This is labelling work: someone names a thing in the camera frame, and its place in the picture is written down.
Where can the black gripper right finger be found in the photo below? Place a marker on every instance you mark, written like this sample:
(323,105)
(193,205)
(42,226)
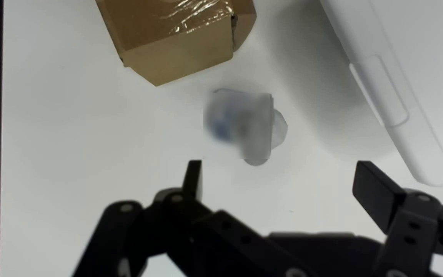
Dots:
(411,226)

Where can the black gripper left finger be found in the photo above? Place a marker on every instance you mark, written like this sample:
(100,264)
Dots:
(180,236)

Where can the small clear spray bottle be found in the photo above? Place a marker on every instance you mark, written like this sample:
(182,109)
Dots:
(247,129)

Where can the white plastic lidded container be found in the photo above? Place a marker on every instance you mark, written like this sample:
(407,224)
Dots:
(422,78)

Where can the taped brown cardboard box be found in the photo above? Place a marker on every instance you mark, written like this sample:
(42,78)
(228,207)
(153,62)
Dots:
(170,41)

